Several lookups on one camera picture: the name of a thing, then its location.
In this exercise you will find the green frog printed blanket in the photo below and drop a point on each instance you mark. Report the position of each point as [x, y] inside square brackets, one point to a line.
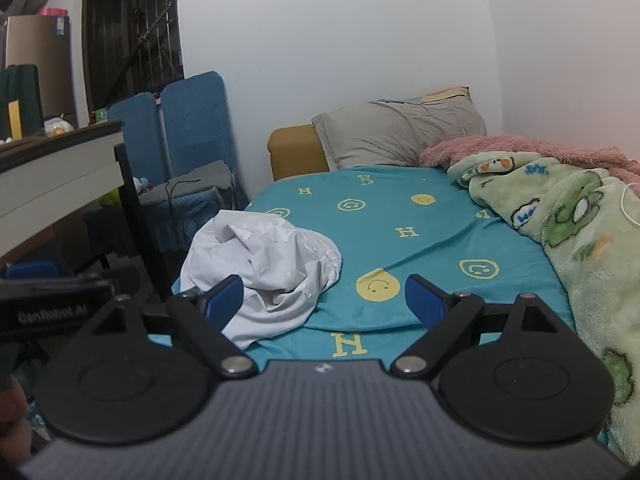
[575, 240]

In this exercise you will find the pink fluffy blanket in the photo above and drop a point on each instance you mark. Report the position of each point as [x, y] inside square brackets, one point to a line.
[525, 152]

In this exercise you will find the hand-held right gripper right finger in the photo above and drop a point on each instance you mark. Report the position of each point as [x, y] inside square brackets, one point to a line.
[421, 300]

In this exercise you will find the mustard yellow headboard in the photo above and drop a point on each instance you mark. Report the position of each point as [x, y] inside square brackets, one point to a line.
[295, 152]

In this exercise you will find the grey pillow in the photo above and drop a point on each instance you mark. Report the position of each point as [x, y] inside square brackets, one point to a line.
[400, 132]

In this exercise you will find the yellow-green toy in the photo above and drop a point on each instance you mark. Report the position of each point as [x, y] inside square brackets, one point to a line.
[109, 197]

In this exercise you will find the cardboard box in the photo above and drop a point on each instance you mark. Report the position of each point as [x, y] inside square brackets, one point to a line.
[37, 50]

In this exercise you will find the person's left hand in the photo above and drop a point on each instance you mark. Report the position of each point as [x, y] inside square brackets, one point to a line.
[12, 420]

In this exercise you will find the white desk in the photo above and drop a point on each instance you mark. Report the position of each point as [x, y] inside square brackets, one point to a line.
[55, 170]

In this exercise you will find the blue folding chair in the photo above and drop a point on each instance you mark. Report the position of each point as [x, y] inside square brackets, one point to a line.
[192, 125]

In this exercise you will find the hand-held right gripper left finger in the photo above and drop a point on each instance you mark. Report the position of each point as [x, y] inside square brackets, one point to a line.
[227, 296]

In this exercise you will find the blue object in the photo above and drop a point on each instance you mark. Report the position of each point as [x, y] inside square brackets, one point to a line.
[32, 270]

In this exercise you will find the white garment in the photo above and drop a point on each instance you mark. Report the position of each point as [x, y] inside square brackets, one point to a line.
[265, 260]

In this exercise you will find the dark window grille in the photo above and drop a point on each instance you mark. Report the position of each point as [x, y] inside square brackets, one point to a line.
[132, 30]

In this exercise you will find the dark green folded screen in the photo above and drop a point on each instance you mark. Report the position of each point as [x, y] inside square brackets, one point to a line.
[20, 100]

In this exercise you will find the bed with teal printed sheet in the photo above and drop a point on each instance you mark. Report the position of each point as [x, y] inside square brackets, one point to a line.
[400, 220]

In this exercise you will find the grey cloth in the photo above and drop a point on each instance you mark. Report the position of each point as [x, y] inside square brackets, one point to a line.
[200, 182]

